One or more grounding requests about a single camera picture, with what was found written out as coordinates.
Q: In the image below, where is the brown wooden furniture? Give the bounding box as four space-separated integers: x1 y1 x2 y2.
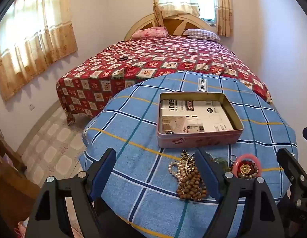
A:
0 126 41 228

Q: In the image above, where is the green jade bangle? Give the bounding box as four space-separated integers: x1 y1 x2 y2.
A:
210 157 229 172

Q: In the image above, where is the blue plaid tablecloth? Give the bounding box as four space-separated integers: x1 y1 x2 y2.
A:
79 71 298 238

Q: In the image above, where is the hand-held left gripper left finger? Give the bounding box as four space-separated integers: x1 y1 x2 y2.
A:
24 148 116 238

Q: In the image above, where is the brown wooden bead necklace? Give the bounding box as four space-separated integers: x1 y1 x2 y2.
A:
176 164 209 202

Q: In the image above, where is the narrow beige curtain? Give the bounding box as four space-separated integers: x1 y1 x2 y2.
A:
216 0 234 37

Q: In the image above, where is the pink floral pillow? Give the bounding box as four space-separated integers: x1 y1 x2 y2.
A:
132 26 169 39

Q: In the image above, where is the wide beige patterned curtain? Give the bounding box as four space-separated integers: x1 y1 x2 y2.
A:
0 0 78 102

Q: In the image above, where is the purple plaid pillow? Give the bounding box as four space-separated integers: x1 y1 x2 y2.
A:
184 29 221 41

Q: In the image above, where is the pearl necklace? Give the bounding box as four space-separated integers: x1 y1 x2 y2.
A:
169 151 196 179

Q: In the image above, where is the tied beige curtain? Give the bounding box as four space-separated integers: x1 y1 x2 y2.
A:
150 0 201 26

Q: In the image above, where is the pink bangle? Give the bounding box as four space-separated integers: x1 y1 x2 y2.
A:
232 154 262 176

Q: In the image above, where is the bed with red patterned cover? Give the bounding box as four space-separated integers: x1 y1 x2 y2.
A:
56 35 273 126

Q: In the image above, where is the printed paper sheet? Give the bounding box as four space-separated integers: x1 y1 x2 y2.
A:
161 100 234 133

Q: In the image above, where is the dark bead bracelet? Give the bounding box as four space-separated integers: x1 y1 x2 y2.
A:
236 165 259 179

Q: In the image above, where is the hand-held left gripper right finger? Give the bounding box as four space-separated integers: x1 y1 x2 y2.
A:
194 149 285 238

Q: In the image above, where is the window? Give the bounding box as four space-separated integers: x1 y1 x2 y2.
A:
191 0 217 26

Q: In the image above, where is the pink tin box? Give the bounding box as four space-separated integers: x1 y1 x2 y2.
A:
157 92 244 149

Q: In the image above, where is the red cord gold charm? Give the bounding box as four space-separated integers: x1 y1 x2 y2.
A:
236 162 250 173

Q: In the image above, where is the cream wooden headboard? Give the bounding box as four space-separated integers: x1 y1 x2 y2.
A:
124 13 219 41

